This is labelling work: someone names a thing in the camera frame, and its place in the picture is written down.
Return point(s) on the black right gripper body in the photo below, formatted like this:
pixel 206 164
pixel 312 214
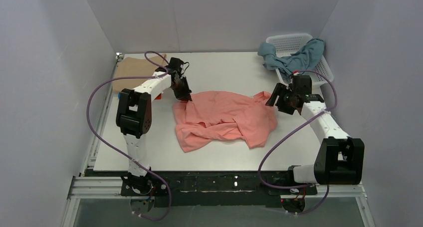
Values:
pixel 282 98

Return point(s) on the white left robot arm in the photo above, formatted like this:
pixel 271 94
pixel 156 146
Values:
pixel 134 113

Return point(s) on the beige folded t-shirt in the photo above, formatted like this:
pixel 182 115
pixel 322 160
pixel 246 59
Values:
pixel 132 67

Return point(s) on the pink t-shirt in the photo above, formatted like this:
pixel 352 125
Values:
pixel 223 116

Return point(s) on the white plastic laundry basket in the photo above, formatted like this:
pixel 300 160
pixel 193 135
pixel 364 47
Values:
pixel 317 70

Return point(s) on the aluminium frame rail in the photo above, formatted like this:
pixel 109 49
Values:
pixel 97 201

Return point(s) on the grey-blue t-shirt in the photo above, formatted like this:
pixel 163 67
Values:
pixel 306 58

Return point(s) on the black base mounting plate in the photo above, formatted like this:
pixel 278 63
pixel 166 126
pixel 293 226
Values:
pixel 225 188

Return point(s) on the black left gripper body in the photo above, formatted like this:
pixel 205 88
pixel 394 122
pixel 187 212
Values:
pixel 182 89

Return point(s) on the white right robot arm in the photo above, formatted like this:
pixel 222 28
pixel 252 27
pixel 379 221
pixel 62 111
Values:
pixel 340 157

